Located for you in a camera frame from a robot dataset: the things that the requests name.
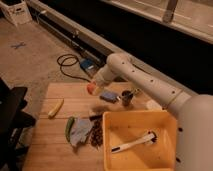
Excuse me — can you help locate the white dish brush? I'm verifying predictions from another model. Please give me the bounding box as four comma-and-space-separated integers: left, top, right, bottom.
111, 132, 157, 153

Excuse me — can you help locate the black floor cable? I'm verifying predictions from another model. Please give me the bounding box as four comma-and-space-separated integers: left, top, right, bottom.
56, 53, 93, 83

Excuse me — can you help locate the yellow plastic bin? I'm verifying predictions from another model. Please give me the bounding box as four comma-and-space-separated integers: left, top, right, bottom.
103, 110, 177, 171

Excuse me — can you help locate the green chili pepper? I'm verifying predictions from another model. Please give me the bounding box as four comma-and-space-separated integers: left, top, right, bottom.
65, 117, 75, 142

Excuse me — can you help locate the white cardboard box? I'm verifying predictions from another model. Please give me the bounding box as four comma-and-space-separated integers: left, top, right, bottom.
0, 0, 32, 26

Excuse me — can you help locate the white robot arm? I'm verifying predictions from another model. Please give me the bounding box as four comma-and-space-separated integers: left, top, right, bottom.
87, 53, 213, 171

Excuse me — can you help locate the white paper cup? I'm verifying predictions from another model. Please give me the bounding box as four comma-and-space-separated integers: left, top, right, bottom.
146, 100, 162, 110

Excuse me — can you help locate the dark metal cup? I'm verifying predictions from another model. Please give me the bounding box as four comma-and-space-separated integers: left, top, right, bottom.
122, 90, 133, 106

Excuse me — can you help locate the wooden handled brush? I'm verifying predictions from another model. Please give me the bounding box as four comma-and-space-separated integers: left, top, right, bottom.
89, 106, 109, 120

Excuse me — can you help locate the black chair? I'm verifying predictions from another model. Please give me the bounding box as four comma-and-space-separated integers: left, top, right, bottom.
0, 77, 36, 171

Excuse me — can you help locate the dark grape bunch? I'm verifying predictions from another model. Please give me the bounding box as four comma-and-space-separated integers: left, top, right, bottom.
90, 120, 103, 147

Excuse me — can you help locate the blue power supply box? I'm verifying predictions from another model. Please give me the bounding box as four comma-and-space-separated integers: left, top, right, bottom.
80, 59, 99, 74

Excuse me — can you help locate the metal window rail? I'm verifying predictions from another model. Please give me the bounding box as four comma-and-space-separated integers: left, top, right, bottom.
26, 0, 213, 95

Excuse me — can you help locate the blue sponge block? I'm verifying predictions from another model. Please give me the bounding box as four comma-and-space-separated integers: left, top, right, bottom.
100, 91, 118, 103

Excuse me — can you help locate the grey crumpled cloth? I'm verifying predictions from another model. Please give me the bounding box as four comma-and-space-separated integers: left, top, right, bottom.
70, 118, 93, 147

